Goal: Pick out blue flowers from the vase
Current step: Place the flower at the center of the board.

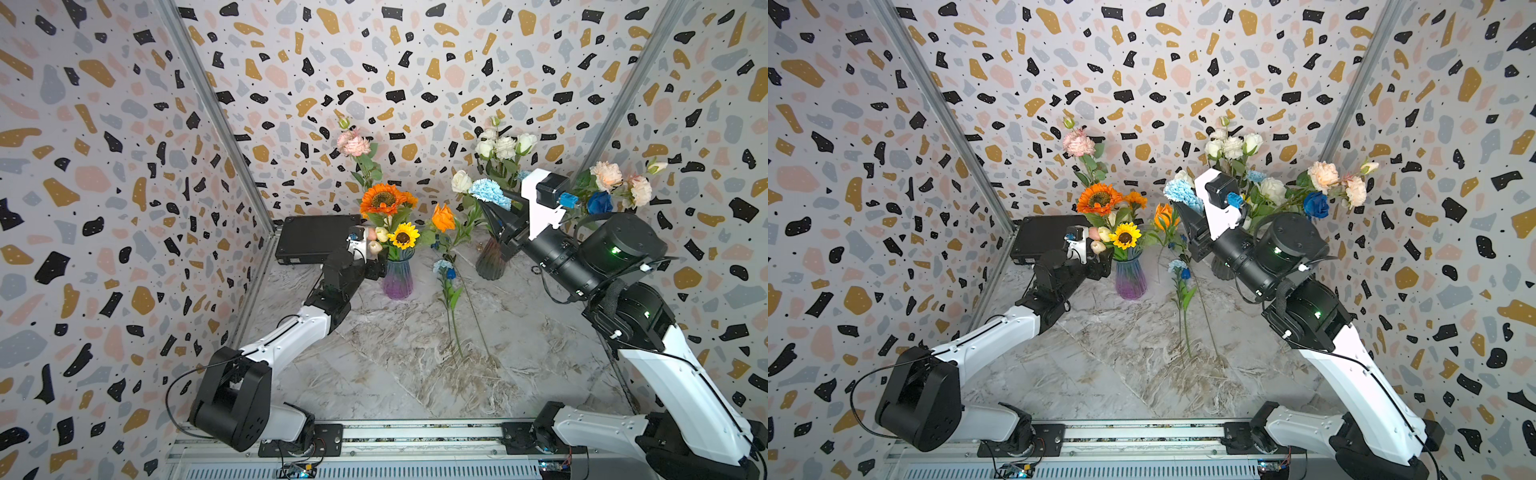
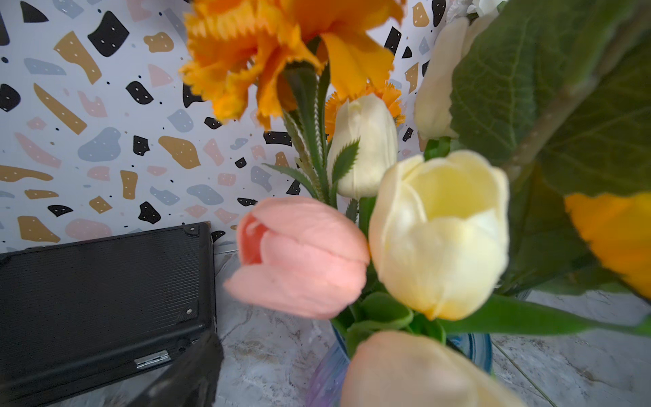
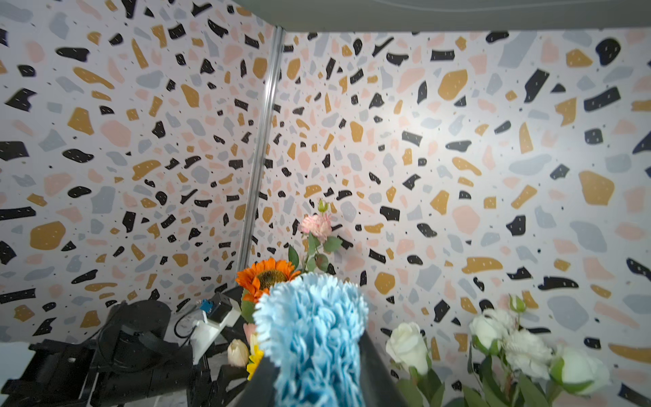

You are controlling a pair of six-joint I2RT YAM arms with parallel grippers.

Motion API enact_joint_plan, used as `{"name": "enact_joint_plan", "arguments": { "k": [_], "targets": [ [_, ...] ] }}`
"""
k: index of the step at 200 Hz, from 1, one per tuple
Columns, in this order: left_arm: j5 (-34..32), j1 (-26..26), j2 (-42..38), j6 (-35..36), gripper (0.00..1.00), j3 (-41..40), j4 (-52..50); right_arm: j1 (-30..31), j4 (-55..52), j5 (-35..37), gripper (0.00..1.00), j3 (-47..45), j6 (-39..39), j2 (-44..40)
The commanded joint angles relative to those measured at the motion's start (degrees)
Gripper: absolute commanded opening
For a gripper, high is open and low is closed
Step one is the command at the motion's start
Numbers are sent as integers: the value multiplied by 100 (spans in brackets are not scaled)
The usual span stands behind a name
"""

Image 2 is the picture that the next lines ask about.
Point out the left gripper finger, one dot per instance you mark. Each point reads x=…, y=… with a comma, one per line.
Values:
x=191, y=380

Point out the purple ribbed glass vase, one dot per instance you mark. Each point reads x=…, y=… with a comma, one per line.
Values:
x=325, y=386

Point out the black rectangular case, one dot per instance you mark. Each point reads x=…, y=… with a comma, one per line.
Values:
x=75, y=317

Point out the pink tulip bud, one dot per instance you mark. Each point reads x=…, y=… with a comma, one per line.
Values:
x=299, y=256

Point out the cream tulip bud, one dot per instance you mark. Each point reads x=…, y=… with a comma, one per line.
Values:
x=439, y=233
x=367, y=121

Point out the orange marigold flower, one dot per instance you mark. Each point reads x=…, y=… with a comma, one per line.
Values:
x=236, y=44

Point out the orange rose flower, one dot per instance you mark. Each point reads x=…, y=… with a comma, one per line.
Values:
x=617, y=230

